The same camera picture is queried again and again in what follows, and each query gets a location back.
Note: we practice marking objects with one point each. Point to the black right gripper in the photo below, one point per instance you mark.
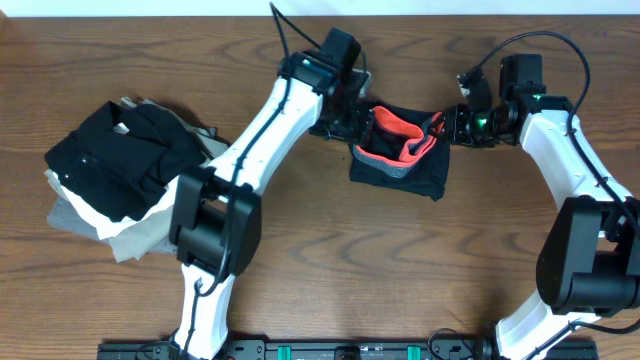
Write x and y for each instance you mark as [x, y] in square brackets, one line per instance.
[455, 130]

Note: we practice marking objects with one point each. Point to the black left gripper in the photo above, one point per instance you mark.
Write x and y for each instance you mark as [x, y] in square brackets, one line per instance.
[360, 129]

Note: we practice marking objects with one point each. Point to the black leggings red waistband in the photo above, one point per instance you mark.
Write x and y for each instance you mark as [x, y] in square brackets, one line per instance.
[399, 156]

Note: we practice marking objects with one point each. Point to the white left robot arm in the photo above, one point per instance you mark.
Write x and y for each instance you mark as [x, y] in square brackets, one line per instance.
[217, 218]

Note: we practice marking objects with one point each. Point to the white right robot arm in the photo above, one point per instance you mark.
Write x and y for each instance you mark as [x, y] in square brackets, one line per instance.
[588, 268]

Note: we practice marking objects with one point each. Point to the grey folded garment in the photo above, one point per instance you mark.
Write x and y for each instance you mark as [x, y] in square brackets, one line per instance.
[63, 217]

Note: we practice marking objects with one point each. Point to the black folded garment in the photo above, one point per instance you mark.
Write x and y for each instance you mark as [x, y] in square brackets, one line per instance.
[120, 160]

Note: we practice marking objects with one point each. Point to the white folded garment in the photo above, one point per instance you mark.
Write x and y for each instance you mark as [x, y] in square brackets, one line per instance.
[85, 210]

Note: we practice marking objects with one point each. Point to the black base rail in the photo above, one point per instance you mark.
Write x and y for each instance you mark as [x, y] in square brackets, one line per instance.
[439, 348]

